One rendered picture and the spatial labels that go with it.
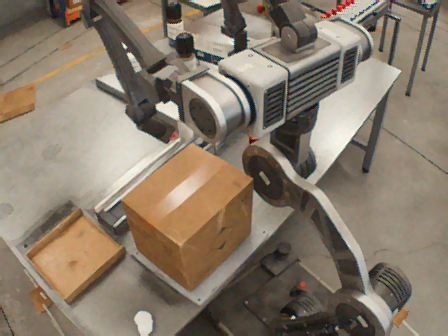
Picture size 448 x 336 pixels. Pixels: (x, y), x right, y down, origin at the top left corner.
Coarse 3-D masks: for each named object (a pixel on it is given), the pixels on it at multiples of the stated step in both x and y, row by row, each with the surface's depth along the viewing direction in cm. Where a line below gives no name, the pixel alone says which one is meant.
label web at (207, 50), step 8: (200, 40) 195; (208, 40) 192; (264, 40) 191; (200, 48) 198; (208, 48) 195; (216, 48) 192; (224, 48) 189; (232, 48) 187; (200, 56) 202; (208, 56) 199; (216, 56) 196; (224, 56) 193; (216, 64) 199
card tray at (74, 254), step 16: (80, 208) 146; (64, 224) 142; (80, 224) 144; (48, 240) 138; (64, 240) 139; (80, 240) 139; (96, 240) 139; (112, 240) 140; (32, 256) 133; (48, 256) 134; (64, 256) 134; (80, 256) 134; (96, 256) 135; (112, 256) 131; (48, 272) 129; (64, 272) 129; (80, 272) 130; (96, 272) 127; (64, 288) 125; (80, 288) 123
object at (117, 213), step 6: (204, 144) 166; (174, 150) 164; (144, 174) 155; (138, 180) 153; (108, 204) 145; (120, 204) 145; (102, 210) 143; (114, 210) 143; (120, 210) 143; (102, 216) 141; (108, 216) 141; (114, 216) 142; (120, 216) 141; (108, 222) 139; (114, 222) 139
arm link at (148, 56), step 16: (96, 0) 102; (112, 0) 103; (96, 16) 111; (112, 16) 101; (128, 16) 102; (128, 32) 100; (128, 48) 103; (144, 48) 100; (144, 64) 99; (160, 64) 103; (176, 64) 99; (144, 80) 98; (160, 96) 98
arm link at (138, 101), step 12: (84, 12) 108; (84, 24) 112; (96, 24) 111; (108, 36) 114; (108, 48) 117; (120, 48) 118; (120, 60) 119; (120, 72) 121; (132, 72) 122; (132, 84) 123; (132, 96) 125; (144, 96) 127; (132, 108) 127; (144, 108) 128
